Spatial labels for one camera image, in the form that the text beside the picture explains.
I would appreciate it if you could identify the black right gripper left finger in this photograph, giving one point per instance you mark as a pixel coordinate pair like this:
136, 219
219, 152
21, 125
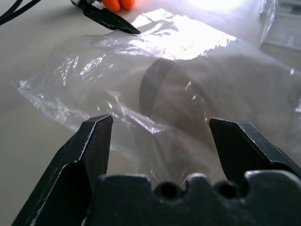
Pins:
70, 183

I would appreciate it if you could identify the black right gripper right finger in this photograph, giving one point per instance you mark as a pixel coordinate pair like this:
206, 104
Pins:
244, 146

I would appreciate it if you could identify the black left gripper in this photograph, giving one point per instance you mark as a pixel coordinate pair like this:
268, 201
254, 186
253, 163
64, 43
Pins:
81, 2

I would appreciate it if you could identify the clear plastic bag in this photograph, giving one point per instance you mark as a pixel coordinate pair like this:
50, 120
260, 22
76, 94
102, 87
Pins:
98, 77

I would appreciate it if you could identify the dark grey cap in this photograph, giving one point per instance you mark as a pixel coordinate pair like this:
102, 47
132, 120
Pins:
178, 94

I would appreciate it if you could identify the orange rounded object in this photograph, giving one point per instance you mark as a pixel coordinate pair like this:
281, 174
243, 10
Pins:
128, 3
111, 4

